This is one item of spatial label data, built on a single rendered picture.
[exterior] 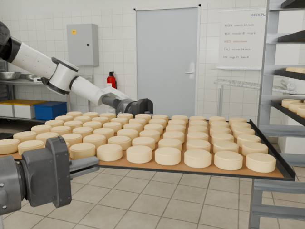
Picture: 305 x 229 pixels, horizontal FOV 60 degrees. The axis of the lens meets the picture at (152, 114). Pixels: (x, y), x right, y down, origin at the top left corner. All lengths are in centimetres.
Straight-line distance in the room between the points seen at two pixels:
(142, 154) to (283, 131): 53
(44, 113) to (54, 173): 445
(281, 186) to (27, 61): 98
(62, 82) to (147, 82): 355
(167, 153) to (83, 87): 66
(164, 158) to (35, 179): 22
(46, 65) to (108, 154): 66
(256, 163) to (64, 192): 33
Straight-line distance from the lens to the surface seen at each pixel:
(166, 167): 49
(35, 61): 110
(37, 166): 46
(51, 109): 480
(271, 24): 87
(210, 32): 432
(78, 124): 74
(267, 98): 87
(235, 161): 49
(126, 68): 468
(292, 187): 98
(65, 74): 110
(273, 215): 100
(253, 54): 426
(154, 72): 453
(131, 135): 63
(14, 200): 45
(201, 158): 49
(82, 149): 53
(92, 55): 474
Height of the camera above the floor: 126
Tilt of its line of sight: 12 degrees down
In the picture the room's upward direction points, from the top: straight up
